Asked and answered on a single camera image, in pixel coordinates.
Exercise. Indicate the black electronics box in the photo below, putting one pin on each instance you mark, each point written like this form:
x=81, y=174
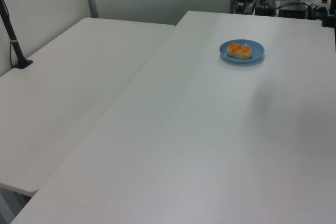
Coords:
x=292, y=11

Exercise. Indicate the orange glazed bread loaf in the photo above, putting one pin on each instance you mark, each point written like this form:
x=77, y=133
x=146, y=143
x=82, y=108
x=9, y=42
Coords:
x=239, y=50

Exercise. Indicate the blue round plate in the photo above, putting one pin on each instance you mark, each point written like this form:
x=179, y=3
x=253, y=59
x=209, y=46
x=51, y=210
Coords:
x=242, y=57

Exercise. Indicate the small black box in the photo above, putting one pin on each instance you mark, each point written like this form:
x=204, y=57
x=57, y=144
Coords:
x=264, y=11

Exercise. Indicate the black camera stand pole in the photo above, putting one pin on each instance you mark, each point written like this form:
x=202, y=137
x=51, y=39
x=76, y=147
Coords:
x=12, y=37

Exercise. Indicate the black table clamp with pole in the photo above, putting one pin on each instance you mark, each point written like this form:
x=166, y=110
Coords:
x=328, y=19

